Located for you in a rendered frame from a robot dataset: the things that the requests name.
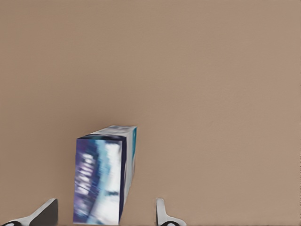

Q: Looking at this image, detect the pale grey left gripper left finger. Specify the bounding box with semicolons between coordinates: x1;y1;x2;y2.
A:
0;198;59;226

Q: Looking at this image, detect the blue and white printed box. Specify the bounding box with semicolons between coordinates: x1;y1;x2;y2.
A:
72;125;138;225

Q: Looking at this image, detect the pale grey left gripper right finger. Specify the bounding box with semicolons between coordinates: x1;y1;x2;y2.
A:
155;198;188;226

